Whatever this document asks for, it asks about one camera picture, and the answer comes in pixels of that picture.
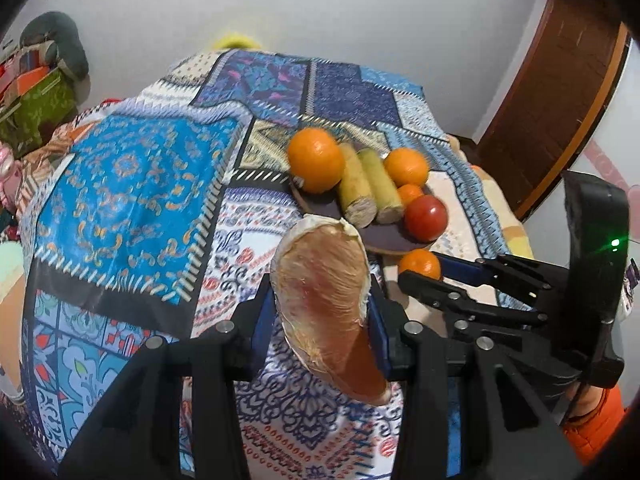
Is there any green storage box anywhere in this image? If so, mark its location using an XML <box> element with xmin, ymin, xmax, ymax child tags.
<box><xmin>0</xmin><ymin>67</ymin><xmax>81</xmax><ymax>161</ymax></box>

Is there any grey bolster pillow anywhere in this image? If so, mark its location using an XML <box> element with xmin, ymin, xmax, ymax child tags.
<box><xmin>20</xmin><ymin>10</ymin><xmax>91</xmax><ymax>82</ymax></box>

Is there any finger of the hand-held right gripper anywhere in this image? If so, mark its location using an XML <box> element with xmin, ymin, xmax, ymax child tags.
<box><xmin>436</xmin><ymin>253</ymin><xmax>555</xmax><ymax>307</ymax></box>
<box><xmin>397</xmin><ymin>269</ymin><xmax>550</xmax><ymax>327</ymax></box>

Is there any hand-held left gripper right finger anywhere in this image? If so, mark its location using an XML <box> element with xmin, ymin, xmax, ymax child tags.
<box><xmin>365</xmin><ymin>292</ymin><xmax>588</xmax><ymax>480</ymax></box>

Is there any orange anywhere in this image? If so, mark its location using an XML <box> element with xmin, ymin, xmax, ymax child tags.
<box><xmin>287</xmin><ymin>128</ymin><xmax>347</xmax><ymax>194</ymax></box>
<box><xmin>383</xmin><ymin>147</ymin><xmax>431</xmax><ymax>188</ymax></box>

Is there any yellow foam ring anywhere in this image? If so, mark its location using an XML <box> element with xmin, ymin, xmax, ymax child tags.
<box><xmin>210</xmin><ymin>32</ymin><xmax>261</xmax><ymax>52</ymax></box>

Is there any yellow corn cob piece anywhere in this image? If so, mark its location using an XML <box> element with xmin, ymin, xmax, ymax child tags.
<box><xmin>338</xmin><ymin>142</ymin><xmax>377</xmax><ymax>227</ymax></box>
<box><xmin>357</xmin><ymin>147</ymin><xmax>405</xmax><ymax>225</ymax></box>

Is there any red tomato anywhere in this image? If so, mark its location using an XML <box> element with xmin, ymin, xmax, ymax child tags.
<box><xmin>404</xmin><ymin>195</ymin><xmax>449</xmax><ymax>242</ymax></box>

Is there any brown wooden door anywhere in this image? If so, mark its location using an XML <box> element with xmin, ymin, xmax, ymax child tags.
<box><xmin>475</xmin><ymin>0</ymin><xmax>631</xmax><ymax>221</ymax></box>

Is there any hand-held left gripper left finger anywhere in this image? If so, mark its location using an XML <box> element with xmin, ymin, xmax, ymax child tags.
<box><xmin>55</xmin><ymin>280</ymin><xmax>278</xmax><ymax>480</ymax></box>

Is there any small tangerine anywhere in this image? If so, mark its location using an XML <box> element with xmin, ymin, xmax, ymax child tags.
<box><xmin>398</xmin><ymin>250</ymin><xmax>443</xmax><ymax>282</ymax></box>
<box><xmin>396</xmin><ymin>183</ymin><xmax>425</xmax><ymax>207</ymax></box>

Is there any blue patchwork blanket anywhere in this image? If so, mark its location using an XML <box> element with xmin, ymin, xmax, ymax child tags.
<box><xmin>20</xmin><ymin>47</ymin><xmax>511</xmax><ymax>480</ymax></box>

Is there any white heart-print wardrobe door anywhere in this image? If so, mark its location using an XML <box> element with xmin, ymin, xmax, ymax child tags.
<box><xmin>575</xmin><ymin>42</ymin><xmax>640</xmax><ymax>246</ymax></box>

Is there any person's right forearm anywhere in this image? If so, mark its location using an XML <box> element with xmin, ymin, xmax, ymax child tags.
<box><xmin>561</xmin><ymin>384</ymin><xmax>628</xmax><ymax>467</ymax></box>

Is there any orange cardboard box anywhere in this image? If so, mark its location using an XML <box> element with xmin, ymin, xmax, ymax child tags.
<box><xmin>0</xmin><ymin>60</ymin><xmax>56</xmax><ymax>98</ymax></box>

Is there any orange striped cloth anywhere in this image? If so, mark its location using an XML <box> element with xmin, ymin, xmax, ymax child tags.
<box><xmin>20</xmin><ymin>100</ymin><xmax>116</xmax><ymax>196</ymax></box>

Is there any pink llama toy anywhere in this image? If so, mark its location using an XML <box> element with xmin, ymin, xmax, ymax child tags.
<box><xmin>0</xmin><ymin>147</ymin><xmax>21</xmax><ymax>201</ymax></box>

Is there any peeled pomelo segment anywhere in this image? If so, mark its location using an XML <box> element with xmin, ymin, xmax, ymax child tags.
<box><xmin>273</xmin><ymin>214</ymin><xmax>392</xmax><ymax>406</ymax></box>

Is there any dark purple plate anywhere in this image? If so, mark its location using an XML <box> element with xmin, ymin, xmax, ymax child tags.
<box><xmin>289</xmin><ymin>170</ymin><xmax>436</xmax><ymax>256</ymax></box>

